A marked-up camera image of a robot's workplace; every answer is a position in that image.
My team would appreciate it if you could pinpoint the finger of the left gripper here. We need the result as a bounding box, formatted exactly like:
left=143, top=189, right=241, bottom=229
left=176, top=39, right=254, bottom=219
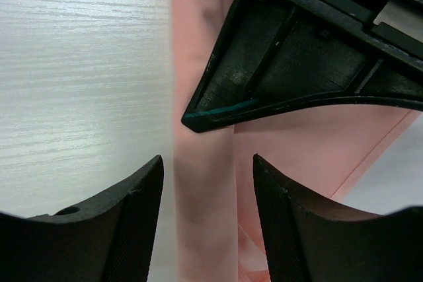
left=181, top=0, right=422, bottom=133

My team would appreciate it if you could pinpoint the pink cloth napkin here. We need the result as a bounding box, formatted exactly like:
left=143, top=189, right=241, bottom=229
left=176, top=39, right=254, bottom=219
left=172, top=0, right=419, bottom=281

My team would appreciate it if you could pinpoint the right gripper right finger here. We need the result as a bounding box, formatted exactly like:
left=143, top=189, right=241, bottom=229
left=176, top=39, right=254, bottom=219
left=253, top=155, right=422, bottom=282

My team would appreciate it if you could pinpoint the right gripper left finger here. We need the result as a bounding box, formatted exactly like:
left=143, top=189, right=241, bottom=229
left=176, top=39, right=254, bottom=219
left=1, top=155, right=164, bottom=282

